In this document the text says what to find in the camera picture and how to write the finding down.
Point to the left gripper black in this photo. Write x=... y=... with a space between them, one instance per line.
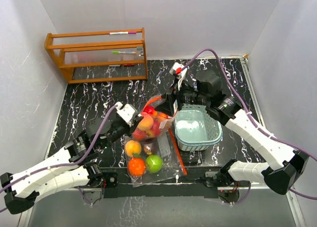
x=131 y=129

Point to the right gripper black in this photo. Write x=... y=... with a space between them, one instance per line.
x=167 y=107

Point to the small orange peach toy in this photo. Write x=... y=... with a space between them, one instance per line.
x=162 y=119

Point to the bright red apple toy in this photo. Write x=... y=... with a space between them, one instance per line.
x=139 y=135

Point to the yellow lemon toy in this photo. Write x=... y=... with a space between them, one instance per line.
x=132 y=147

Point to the yellow orange peach toy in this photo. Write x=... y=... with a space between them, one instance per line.
x=146 y=123

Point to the pink peach toy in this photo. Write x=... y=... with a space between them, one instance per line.
x=150 y=134

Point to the light blue plastic basket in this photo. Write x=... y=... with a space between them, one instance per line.
x=195 y=130

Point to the orange persimmon toy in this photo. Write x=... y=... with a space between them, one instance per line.
x=136 y=167

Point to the green apple toy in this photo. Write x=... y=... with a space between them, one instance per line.
x=154 y=163

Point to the clear zip bag orange zipper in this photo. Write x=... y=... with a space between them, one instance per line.
x=172 y=167

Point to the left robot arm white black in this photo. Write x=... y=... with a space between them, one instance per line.
x=72 y=166

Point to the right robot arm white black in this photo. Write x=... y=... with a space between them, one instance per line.
x=282 y=166

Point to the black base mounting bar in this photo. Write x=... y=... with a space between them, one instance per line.
x=118 y=184

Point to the wooden shelf rack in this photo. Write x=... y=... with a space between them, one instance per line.
x=72 y=51

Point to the green marker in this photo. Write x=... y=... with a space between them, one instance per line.
x=124 y=52

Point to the pink white marker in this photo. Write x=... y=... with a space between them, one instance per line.
x=123 y=33

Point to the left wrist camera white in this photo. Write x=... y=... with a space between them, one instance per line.
x=127 y=112

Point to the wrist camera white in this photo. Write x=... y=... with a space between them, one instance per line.
x=179 y=72
x=127 y=112

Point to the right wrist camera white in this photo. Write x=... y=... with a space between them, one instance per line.
x=179 y=72

